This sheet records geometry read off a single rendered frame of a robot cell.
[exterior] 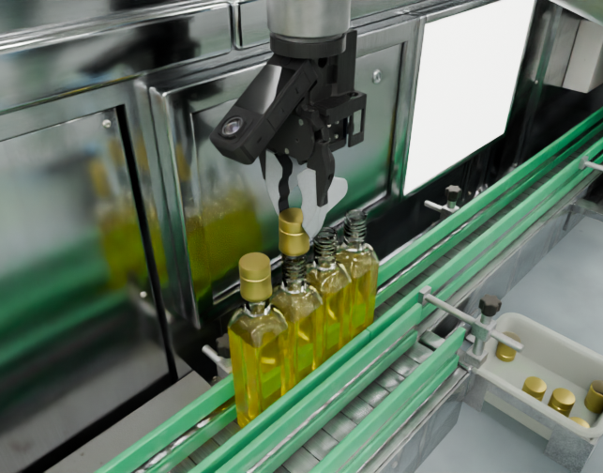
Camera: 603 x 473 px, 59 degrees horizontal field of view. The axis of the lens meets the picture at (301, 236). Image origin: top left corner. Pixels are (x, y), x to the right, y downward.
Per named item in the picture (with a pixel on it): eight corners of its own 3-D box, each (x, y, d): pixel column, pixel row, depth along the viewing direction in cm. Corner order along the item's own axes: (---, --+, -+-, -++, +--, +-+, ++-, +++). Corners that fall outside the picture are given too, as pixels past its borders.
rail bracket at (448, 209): (426, 231, 114) (434, 175, 106) (454, 244, 110) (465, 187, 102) (414, 238, 111) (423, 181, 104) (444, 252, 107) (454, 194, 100)
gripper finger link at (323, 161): (339, 205, 55) (332, 122, 51) (329, 211, 54) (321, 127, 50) (306, 195, 58) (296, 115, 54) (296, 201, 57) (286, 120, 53)
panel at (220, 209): (494, 133, 129) (529, -22, 110) (506, 137, 128) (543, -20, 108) (186, 321, 76) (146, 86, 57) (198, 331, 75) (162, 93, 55)
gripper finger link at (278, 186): (314, 207, 65) (324, 142, 59) (278, 227, 62) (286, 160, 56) (296, 195, 67) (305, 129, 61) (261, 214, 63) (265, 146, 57)
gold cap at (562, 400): (571, 412, 89) (580, 395, 86) (563, 426, 87) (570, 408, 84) (550, 400, 91) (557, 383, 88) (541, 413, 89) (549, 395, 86)
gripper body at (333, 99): (365, 147, 58) (374, 30, 51) (309, 175, 53) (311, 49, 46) (313, 128, 62) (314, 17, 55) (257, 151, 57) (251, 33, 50)
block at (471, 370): (425, 356, 93) (430, 327, 89) (474, 387, 87) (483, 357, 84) (413, 367, 91) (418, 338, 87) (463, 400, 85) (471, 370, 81)
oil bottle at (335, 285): (320, 356, 84) (324, 245, 72) (347, 375, 81) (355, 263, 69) (294, 375, 81) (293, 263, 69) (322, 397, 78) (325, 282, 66)
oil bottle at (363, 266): (344, 337, 88) (351, 228, 75) (371, 355, 84) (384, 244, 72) (321, 355, 84) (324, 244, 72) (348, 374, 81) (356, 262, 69)
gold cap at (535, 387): (544, 401, 91) (550, 383, 88) (535, 414, 89) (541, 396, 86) (523, 389, 93) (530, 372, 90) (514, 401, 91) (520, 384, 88)
